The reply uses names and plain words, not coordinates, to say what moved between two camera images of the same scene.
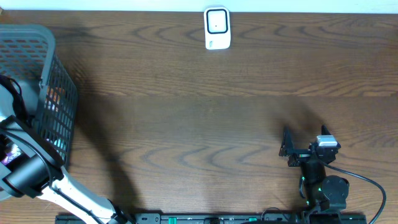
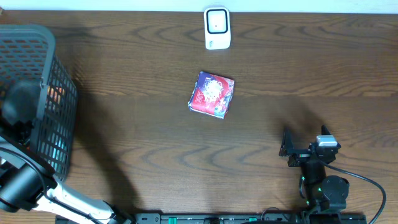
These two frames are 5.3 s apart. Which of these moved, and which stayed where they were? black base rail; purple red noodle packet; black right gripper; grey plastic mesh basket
Moved: purple red noodle packet
Stayed: grey plastic mesh basket; black right gripper; black base rail
